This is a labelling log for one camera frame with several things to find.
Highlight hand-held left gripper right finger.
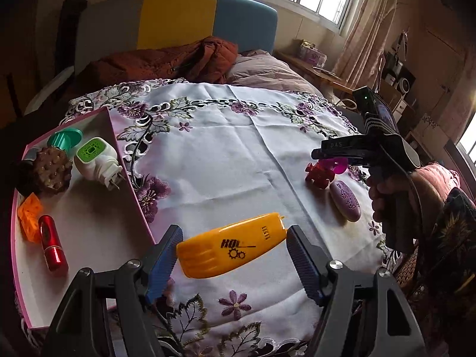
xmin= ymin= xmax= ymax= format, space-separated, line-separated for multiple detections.
xmin=286 ymin=225 xmax=428 ymax=357

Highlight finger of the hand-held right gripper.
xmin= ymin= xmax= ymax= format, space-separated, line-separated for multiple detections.
xmin=320 ymin=136 xmax=369 ymax=151
xmin=311 ymin=148 xmax=372 ymax=167

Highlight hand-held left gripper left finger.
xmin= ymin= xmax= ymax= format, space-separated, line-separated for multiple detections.
xmin=40 ymin=224 xmax=184 ymax=357

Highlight magenta plastic piece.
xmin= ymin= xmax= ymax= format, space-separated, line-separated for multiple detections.
xmin=323 ymin=157 xmax=350 ymax=175

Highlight yellow plastic case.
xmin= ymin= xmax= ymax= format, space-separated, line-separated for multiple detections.
xmin=176 ymin=212 xmax=289 ymax=279

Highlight pink shallow box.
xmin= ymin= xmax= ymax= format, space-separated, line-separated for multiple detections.
xmin=10 ymin=106 xmax=157 ymax=331

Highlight shiny red tube case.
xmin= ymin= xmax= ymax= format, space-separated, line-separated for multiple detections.
xmin=38 ymin=214 xmax=69 ymax=272

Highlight white green plug-in repeller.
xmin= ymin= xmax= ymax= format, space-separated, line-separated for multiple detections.
xmin=73 ymin=137 xmax=124 ymax=191

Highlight brown massage brush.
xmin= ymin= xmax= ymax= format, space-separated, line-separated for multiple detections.
xmin=15 ymin=146 xmax=74 ymax=198

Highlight teal plastic flanged spool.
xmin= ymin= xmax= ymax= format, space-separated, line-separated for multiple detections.
xmin=47 ymin=127 xmax=83 ymax=152

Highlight person's right forearm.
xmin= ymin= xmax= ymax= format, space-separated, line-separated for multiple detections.
xmin=411 ymin=162 xmax=462 ymax=227

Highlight person's right hand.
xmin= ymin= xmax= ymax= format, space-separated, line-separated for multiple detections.
xmin=366 ymin=173 xmax=411 ymax=224

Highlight red plastic toy piece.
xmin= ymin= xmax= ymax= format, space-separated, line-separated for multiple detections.
xmin=305 ymin=161 xmax=335 ymax=188

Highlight purple oval soap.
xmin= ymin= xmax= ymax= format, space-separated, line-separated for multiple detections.
xmin=329 ymin=180 xmax=362 ymax=224

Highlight cardboard box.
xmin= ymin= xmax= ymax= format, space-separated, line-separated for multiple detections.
xmin=414 ymin=113 xmax=452 ymax=143

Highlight cluttered shelf unit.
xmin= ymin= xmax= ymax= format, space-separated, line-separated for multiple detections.
xmin=379 ymin=30 xmax=417 ymax=120

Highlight wooden side table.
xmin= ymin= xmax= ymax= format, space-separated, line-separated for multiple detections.
xmin=277 ymin=50 xmax=358 ymax=101

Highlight purple gift box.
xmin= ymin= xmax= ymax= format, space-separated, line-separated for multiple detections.
xmin=297 ymin=39 xmax=328 ymax=68

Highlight pale pink duvet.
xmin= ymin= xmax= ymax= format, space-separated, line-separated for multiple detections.
xmin=227 ymin=50 xmax=328 ymax=97

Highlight woven wicker seat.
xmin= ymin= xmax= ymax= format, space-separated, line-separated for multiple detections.
xmin=394 ymin=253 xmax=421 ymax=298

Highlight beige curtain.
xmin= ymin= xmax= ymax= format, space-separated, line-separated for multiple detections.
xmin=333 ymin=0 xmax=398 ymax=86

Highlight white floral embroidered tablecloth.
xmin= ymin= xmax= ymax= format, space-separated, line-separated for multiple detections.
xmin=15 ymin=78 xmax=402 ymax=357

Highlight dark floral garment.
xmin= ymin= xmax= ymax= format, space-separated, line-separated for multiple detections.
xmin=405 ymin=188 xmax=476 ymax=357

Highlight orange plastic block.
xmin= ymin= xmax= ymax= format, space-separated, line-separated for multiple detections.
xmin=17 ymin=192 xmax=44 ymax=244

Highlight rust brown quilt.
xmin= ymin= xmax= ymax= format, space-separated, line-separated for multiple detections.
xmin=80 ymin=36 xmax=239 ymax=86

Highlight grey yellow blue headboard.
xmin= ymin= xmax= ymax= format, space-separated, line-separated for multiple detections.
xmin=24 ymin=0 xmax=279 ymax=116

